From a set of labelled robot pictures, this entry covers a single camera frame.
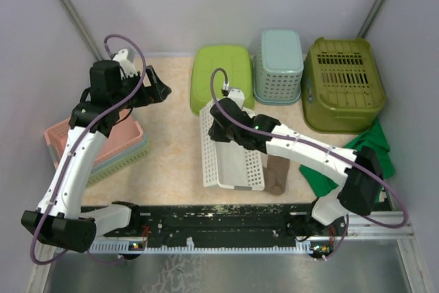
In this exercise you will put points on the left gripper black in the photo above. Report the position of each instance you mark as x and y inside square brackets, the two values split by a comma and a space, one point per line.
[156, 92]

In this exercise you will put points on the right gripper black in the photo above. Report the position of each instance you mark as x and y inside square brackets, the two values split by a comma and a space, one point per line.
[215, 133]

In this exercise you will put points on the white perforated basket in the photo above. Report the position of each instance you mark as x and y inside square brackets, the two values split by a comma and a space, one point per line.
[228, 165]

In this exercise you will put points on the pink perforated basket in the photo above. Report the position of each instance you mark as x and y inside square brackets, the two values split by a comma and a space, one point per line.
[130, 125]

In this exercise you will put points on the pale blue basket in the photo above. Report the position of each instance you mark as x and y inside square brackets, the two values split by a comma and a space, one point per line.
[118, 146]

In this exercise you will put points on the lime green plastic tub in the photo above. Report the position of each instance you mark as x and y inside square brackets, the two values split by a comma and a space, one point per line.
[234, 59]

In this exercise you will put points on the light blue perforated basket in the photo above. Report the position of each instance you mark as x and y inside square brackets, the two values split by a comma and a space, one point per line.
[278, 68]

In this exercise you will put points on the olive green large container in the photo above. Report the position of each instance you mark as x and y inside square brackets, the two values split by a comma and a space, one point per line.
[341, 89]

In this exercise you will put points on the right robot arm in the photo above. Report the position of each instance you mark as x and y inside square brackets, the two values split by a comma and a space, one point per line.
[357, 173]

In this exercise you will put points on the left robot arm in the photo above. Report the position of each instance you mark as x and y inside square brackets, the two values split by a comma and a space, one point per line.
[91, 123]

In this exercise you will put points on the light green perforated basket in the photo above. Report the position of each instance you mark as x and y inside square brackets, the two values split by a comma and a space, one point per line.
[119, 163]

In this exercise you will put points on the brown striped sock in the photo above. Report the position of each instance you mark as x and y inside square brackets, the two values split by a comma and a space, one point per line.
[275, 175]

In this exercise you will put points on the green cloth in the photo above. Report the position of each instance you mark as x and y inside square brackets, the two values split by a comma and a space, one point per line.
[373, 138]

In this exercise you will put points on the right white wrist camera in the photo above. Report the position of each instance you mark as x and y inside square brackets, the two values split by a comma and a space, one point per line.
[234, 94]

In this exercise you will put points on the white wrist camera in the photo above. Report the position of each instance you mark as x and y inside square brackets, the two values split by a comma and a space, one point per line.
[125, 58]
[234, 94]

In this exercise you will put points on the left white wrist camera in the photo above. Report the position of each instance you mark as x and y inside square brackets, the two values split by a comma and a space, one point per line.
[125, 58]

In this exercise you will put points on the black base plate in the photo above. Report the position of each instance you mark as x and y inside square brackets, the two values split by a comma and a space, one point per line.
[231, 228]

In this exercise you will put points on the aluminium frame rail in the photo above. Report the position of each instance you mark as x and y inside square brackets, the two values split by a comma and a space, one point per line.
[387, 224]

